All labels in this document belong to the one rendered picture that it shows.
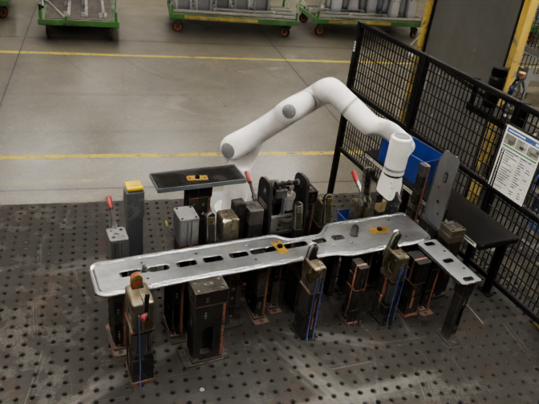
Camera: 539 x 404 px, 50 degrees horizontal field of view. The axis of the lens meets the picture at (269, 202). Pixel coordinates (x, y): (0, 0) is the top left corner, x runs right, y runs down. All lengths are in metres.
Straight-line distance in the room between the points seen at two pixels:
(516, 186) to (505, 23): 1.78
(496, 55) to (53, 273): 3.08
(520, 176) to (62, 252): 2.00
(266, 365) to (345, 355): 0.31
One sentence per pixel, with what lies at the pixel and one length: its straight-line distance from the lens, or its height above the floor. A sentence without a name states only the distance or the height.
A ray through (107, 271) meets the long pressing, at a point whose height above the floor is 1.00.
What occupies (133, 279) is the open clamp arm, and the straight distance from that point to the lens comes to 1.92.
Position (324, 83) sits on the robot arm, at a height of 1.56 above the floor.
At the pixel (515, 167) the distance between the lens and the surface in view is 2.65.
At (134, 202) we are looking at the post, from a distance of 2.30.
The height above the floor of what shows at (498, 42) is 1.42.
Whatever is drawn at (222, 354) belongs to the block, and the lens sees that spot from 2.21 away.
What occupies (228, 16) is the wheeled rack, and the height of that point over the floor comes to 0.27.
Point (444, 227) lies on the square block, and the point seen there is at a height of 1.05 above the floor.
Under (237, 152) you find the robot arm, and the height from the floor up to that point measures 1.16.
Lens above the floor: 2.29
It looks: 30 degrees down
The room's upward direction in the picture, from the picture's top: 7 degrees clockwise
